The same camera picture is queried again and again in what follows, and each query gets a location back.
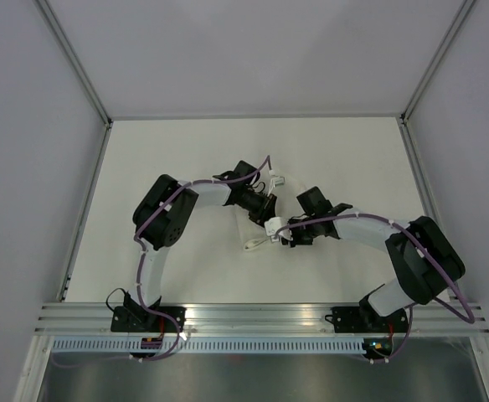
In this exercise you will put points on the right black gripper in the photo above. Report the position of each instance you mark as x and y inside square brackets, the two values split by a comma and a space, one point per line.
[296, 241]

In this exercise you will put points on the aluminium frame post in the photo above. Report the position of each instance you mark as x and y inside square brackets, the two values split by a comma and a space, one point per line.
[456, 25]
[62, 40]

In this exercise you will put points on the white slotted cable duct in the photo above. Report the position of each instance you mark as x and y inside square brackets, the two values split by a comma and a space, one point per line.
[212, 345]

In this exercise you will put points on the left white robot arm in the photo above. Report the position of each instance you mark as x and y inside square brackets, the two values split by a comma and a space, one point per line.
[160, 220]

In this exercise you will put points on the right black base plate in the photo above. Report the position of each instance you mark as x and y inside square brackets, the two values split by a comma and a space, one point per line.
[351, 319]

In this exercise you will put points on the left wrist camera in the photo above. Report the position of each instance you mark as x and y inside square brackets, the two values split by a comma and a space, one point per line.
[276, 179]

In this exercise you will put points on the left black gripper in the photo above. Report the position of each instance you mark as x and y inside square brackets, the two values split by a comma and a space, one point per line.
[265, 210]

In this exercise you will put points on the white cloth napkin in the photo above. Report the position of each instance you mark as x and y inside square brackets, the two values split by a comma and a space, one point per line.
[253, 236]

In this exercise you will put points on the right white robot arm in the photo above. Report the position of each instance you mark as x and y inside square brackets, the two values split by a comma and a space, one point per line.
[424, 261]

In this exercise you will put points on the left aluminium frame post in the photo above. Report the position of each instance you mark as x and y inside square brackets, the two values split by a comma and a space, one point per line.
[62, 40]

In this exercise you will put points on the right aluminium frame post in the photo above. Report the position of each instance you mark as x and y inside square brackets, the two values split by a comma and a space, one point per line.
[456, 25]

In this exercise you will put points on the aluminium front rail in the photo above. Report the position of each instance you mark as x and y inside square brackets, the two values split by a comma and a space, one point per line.
[306, 319]

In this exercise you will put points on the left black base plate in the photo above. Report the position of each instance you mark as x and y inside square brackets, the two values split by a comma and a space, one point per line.
[136, 322]

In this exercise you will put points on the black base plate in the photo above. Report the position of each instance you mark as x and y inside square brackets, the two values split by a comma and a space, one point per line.
[351, 319]
[136, 322]

